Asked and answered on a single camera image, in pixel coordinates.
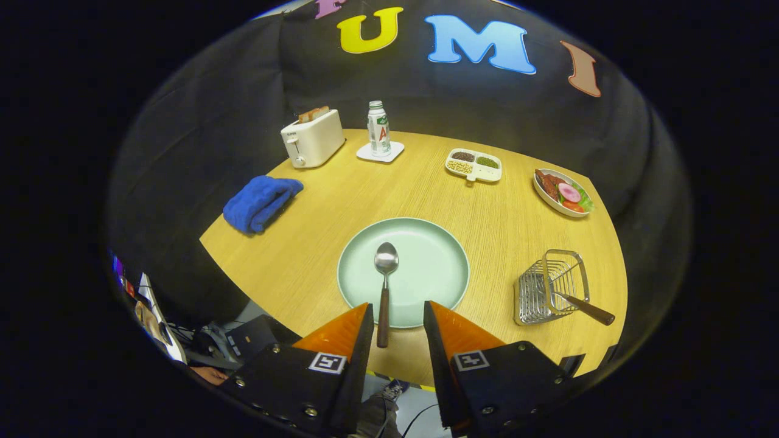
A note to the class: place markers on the clear plastic water bottle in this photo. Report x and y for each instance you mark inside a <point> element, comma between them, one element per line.
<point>378,131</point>

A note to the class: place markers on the long brown sausage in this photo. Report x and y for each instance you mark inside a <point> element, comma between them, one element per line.
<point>548,185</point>

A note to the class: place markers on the short brown sausage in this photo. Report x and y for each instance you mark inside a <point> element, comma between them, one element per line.
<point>557,179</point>

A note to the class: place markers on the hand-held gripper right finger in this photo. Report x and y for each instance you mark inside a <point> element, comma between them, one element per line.
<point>438,359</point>

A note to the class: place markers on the white toaster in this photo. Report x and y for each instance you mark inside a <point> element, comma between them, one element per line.
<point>316,143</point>

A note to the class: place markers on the computer monitor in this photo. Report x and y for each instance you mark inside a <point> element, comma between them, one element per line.
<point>118,267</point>

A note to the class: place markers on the black backdrop cloth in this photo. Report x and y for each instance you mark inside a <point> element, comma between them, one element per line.
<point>487,103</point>

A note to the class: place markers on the green lettuce leaf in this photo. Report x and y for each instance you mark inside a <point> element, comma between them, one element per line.
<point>585,199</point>

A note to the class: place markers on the brown toast slice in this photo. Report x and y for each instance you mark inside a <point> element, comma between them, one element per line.
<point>306,116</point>
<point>321,112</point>

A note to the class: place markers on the white divided dish with beans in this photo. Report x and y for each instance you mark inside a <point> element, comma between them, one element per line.
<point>487,175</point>

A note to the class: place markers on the white plate with food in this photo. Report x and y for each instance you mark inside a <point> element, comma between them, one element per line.
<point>546,202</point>

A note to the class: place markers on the blue folded towel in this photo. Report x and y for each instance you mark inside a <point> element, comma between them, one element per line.
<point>258,204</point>

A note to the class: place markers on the pink ham slice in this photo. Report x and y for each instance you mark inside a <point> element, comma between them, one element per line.
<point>569,193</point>

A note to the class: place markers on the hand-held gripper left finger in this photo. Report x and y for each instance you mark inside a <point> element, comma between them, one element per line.
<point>362,353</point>

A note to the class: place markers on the pale green plate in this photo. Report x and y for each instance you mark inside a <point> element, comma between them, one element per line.
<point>426,267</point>

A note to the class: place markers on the white square coaster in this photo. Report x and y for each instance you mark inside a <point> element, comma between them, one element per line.
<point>364,152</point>

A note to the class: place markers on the black case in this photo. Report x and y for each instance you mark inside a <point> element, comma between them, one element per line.
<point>258,337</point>

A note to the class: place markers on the person's sneaker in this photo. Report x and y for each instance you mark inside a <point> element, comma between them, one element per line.
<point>395,387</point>

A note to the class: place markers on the red tomato slice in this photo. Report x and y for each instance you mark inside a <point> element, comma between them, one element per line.
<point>572,206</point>

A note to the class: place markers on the person's leg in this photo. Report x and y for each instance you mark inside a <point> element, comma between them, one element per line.
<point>374,420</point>

